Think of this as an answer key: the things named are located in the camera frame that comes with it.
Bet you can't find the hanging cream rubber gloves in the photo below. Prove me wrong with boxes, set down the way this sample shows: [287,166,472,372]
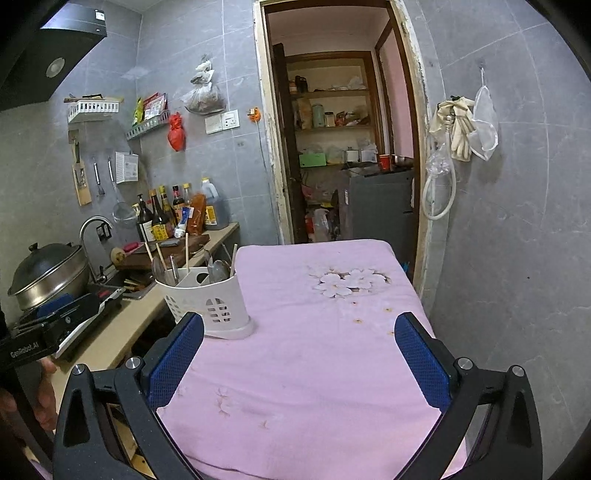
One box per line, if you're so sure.
[430,96,476,162]

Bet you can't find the steel pot with lid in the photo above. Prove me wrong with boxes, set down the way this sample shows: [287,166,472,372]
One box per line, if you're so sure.
[7,243,90,312]

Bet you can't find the wooden cutting board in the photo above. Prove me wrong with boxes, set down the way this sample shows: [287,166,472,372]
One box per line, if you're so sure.
[111,234,211,270]

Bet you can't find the hanging white mesh bag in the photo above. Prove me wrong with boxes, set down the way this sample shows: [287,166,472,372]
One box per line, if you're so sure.
[468,67,499,161]

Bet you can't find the wooden storage shelf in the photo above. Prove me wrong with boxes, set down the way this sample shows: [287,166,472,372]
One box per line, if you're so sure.
[286,51,388,169]

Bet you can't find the silver fork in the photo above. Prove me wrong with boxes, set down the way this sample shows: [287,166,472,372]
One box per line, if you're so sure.
[204,250,213,280]

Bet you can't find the gold small spoon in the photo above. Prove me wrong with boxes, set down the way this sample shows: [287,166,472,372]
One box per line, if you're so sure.
[229,244,238,278]

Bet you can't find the left hand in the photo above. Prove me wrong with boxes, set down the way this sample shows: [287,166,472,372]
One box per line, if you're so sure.
[17,357,58,432]

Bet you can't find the silver spoon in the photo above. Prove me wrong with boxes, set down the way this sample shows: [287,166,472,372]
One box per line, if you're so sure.
[207,259,230,284]
[151,256,167,285]

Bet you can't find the white wall socket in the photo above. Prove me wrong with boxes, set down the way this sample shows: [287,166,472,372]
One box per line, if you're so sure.
[204,110,240,135]

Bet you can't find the black range hood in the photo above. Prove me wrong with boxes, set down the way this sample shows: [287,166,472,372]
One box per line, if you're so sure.
[1,2,107,111]

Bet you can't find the hanging wire strainer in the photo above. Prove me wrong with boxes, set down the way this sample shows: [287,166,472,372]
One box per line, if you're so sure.
[107,158,136,229]

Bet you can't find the dark soy sauce bottle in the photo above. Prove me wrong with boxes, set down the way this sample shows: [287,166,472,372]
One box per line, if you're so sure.
[137,194,154,242]

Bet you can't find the red plastic bag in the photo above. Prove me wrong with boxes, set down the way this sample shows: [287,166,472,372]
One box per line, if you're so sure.
[167,112,186,152]

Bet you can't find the chrome sink faucet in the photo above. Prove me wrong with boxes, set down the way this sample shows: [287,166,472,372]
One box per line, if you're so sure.
[78,215,113,283]

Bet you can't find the grey small refrigerator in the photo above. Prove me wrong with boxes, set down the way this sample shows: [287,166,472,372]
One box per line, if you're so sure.
[338,170,418,273]

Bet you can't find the white wall basket rack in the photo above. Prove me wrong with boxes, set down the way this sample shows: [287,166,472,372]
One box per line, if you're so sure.
[63,95,124,124]

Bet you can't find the orange wall hook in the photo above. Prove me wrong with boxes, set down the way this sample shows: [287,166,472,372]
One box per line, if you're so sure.
[247,107,262,123]

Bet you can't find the hanging clear food bag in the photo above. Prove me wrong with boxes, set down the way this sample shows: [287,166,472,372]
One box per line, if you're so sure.
[181,56,225,116]

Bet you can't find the wooden chopstick pair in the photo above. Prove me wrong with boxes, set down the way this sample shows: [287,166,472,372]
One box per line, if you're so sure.
[143,241,153,264]
[155,242,166,272]

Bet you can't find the pink floral table cloth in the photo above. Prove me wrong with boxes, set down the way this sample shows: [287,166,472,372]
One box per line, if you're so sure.
[158,240,439,479]

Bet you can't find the large oil jug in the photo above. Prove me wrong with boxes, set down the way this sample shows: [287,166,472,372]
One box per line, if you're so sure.
[201,177,229,230]

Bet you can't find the white plastic utensil holder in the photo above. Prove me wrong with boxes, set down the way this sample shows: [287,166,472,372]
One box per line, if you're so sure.
[156,267,256,340]

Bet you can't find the metal wall spice shelf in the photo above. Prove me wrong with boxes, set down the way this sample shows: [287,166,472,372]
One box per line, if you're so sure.
[125,110,170,140]

